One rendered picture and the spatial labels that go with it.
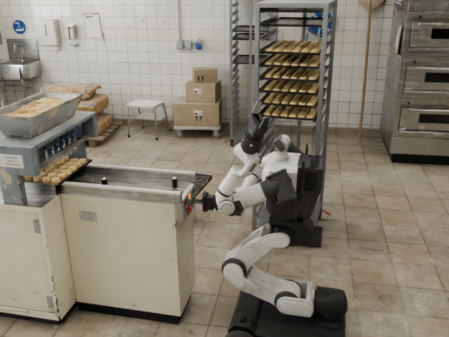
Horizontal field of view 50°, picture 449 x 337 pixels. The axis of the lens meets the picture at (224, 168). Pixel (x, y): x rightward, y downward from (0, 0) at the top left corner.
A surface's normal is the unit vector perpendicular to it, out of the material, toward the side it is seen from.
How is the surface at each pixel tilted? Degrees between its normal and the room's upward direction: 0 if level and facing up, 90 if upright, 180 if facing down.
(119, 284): 90
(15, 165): 90
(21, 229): 90
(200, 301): 0
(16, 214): 91
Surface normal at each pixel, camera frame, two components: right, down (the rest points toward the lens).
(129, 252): -0.22, 0.36
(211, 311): -0.01, -0.93
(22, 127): -0.21, 0.66
